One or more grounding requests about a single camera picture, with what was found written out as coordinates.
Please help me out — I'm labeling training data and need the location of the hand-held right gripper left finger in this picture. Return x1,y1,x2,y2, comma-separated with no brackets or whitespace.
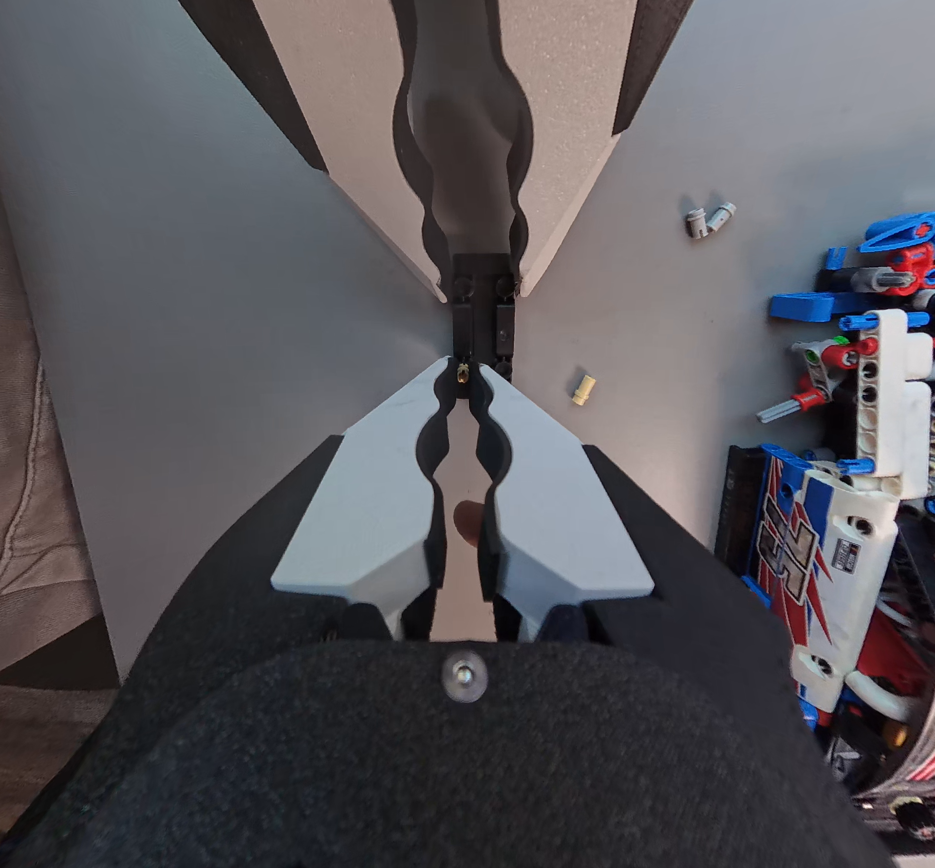
272,355,451,641

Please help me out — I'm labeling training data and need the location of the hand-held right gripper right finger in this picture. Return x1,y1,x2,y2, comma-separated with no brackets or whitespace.
471,363,655,641

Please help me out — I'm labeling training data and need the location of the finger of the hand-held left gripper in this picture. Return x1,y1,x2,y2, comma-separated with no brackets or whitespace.
226,0,449,303
486,0,651,298

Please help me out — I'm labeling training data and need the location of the black brick assembly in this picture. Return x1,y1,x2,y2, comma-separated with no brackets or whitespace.
450,253,519,381

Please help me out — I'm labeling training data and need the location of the toy brick race car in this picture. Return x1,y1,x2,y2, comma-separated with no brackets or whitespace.
714,209,935,836

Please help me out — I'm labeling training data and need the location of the grey desk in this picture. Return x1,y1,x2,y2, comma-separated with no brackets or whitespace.
0,0,935,683

